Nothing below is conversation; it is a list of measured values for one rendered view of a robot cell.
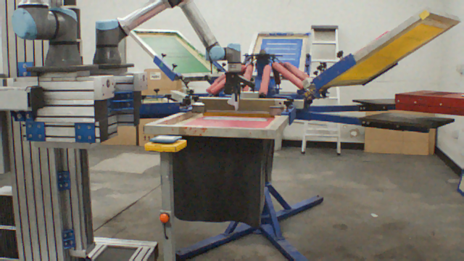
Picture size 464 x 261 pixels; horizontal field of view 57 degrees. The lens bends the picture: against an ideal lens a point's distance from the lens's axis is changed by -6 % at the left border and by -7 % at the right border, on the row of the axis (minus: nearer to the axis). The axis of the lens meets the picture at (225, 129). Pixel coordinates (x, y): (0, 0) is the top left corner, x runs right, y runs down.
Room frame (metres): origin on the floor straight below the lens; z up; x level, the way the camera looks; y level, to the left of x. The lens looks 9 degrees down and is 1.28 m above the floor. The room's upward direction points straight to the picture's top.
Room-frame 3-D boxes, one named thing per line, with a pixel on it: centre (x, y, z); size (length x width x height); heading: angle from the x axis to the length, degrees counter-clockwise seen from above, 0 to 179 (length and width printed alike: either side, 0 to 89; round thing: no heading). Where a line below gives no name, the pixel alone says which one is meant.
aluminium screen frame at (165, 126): (2.27, -0.02, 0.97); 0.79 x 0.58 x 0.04; 166
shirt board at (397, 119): (2.83, -0.75, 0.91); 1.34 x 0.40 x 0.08; 46
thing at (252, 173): (1.99, 0.05, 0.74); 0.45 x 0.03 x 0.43; 76
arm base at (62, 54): (1.81, 0.67, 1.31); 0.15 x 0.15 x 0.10
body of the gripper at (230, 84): (2.48, -0.04, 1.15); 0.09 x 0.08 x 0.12; 76
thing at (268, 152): (2.17, -0.20, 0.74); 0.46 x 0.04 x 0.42; 166
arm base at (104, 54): (2.30, 0.61, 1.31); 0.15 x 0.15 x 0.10
